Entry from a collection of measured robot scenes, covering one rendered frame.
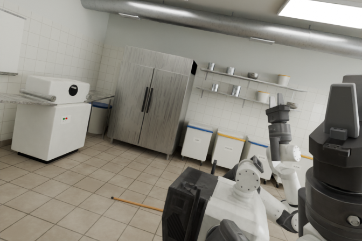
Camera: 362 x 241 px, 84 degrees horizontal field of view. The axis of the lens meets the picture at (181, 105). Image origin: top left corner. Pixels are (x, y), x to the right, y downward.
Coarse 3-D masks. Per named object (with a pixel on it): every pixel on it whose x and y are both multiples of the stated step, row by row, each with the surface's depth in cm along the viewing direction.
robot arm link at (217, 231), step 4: (212, 232) 45; (216, 232) 44; (220, 232) 43; (208, 236) 45; (212, 236) 44; (216, 236) 43; (220, 236) 42; (208, 240) 43; (212, 240) 43; (216, 240) 42; (220, 240) 41; (224, 240) 41
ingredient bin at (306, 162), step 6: (300, 150) 418; (306, 156) 373; (282, 162) 385; (288, 162) 382; (294, 162) 380; (300, 162) 378; (306, 162) 376; (312, 162) 374; (294, 168) 380; (300, 168) 378; (306, 168) 376; (300, 174) 379; (276, 180) 391; (300, 180) 380; (276, 186) 396
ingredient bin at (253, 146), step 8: (248, 136) 442; (248, 144) 411; (256, 144) 387; (264, 144) 410; (248, 152) 395; (256, 152) 391; (264, 152) 388; (264, 160) 388; (264, 168) 390; (264, 176) 390; (264, 184) 395
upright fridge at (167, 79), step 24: (120, 72) 401; (144, 72) 392; (168, 72) 384; (192, 72) 408; (120, 96) 404; (144, 96) 391; (168, 96) 387; (120, 120) 407; (144, 120) 398; (168, 120) 390; (144, 144) 402; (168, 144) 393
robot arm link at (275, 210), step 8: (264, 192) 82; (264, 200) 81; (272, 200) 82; (272, 208) 81; (280, 208) 81; (272, 216) 81; (280, 216) 80; (288, 216) 79; (296, 216) 78; (280, 224) 80; (288, 224) 79; (296, 224) 78; (296, 232) 79
